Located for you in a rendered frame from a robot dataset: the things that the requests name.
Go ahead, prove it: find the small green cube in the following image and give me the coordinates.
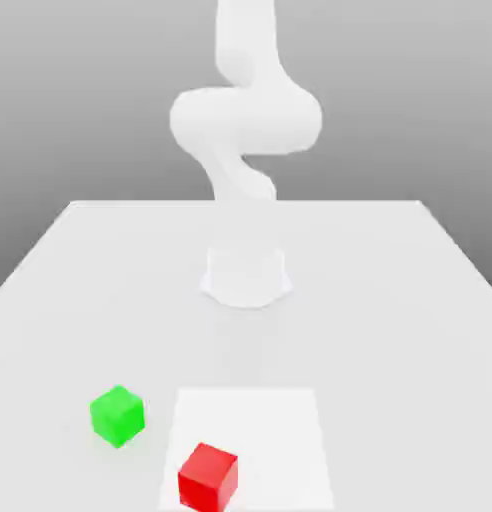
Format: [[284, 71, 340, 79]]
[[88, 384, 146, 450]]

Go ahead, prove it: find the small red cube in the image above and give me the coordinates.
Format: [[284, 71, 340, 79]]
[[177, 441, 240, 512]]

